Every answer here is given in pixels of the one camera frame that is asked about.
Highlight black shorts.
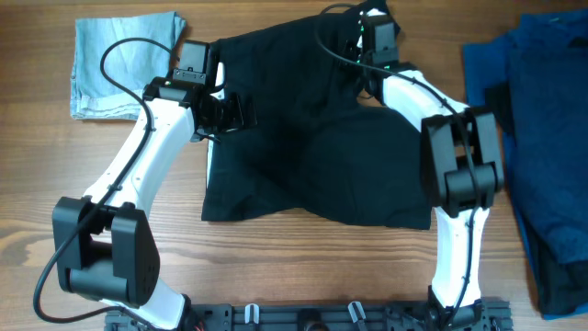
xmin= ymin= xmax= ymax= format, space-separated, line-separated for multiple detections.
xmin=201 ymin=1 xmax=431 ymax=230

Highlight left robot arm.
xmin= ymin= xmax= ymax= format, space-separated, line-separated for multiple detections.
xmin=33 ymin=40 xmax=256 ymax=330

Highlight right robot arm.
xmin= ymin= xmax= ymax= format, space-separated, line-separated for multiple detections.
xmin=357 ymin=8 xmax=513 ymax=330

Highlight folded light blue jeans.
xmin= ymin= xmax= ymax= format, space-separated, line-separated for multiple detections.
xmin=70 ymin=11 xmax=187 ymax=120

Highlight blue t-shirt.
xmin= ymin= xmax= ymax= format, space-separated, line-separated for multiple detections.
xmin=462 ymin=9 xmax=587 ymax=285

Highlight black garment under t-shirt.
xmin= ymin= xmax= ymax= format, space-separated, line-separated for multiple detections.
xmin=484 ymin=82 xmax=587 ymax=319

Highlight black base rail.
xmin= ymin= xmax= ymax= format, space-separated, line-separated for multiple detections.
xmin=104 ymin=299 xmax=514 ymax=331

